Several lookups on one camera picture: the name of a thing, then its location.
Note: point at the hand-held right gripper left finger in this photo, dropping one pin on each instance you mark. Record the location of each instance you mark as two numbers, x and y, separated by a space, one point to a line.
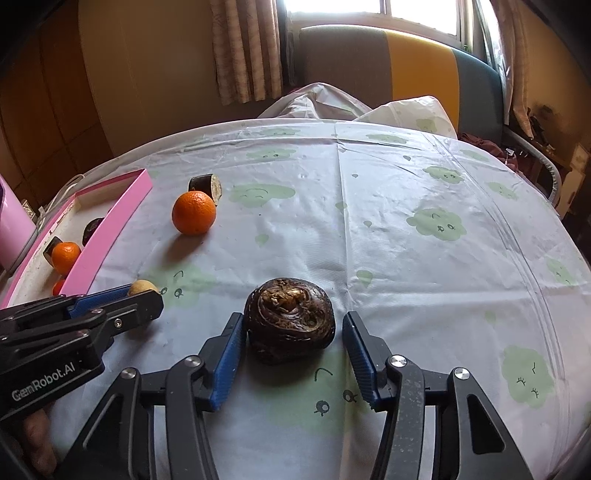
226 364

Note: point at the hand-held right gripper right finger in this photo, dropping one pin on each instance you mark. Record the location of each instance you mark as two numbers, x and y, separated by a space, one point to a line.
362 364

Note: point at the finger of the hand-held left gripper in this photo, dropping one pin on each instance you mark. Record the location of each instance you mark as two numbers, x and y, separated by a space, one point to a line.
99 302
138 309

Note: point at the small yellow-brown round fruit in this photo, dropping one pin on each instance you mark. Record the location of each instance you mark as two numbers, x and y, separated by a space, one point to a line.
143 287

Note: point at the red cherry tomato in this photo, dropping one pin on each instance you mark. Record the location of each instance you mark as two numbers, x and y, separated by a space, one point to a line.
57 287

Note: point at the orange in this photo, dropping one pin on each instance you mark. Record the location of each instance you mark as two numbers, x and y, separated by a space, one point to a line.
194 213
66 257

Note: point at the pink rectangular tray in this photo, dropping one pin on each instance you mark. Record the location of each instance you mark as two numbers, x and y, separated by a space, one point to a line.
106 235

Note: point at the large dark cut root piece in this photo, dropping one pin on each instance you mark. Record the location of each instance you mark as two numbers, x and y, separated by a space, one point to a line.
51 248

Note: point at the dark smooth round root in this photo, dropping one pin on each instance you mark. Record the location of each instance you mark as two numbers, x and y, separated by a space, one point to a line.
92 230

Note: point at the dark root with swirled top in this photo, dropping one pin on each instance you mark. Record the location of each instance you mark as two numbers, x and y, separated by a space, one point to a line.
288 323

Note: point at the person's left hand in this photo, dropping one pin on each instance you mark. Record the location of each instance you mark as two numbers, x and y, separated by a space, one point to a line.
39 438

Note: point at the pink electric kettle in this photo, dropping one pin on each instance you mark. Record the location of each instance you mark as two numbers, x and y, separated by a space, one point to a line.
14 226

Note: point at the small dark cut root piece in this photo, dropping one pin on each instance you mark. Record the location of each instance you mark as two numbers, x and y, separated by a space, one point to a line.
203 184

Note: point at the brown wooden wardrobe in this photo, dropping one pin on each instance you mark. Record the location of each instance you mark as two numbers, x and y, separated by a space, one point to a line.
46 92

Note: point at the dark red cloth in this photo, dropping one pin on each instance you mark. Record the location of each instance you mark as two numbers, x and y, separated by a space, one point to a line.
489 152

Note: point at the crumpled white plastic sheet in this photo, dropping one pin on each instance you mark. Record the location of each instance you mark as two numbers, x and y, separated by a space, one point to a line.
314 101

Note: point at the beige patterned curtain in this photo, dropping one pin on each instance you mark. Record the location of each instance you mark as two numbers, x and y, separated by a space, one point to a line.
508 55
244 46

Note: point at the white and yellow cabinet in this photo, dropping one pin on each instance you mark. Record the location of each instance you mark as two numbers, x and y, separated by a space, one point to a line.
577 175

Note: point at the grey yellow blue headboard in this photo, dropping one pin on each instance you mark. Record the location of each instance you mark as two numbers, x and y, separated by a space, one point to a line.
341 64

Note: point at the window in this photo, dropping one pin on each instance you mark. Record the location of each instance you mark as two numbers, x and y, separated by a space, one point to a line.
332 7

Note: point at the grey curved bed rail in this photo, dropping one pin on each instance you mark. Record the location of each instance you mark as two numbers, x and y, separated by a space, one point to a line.
545 170

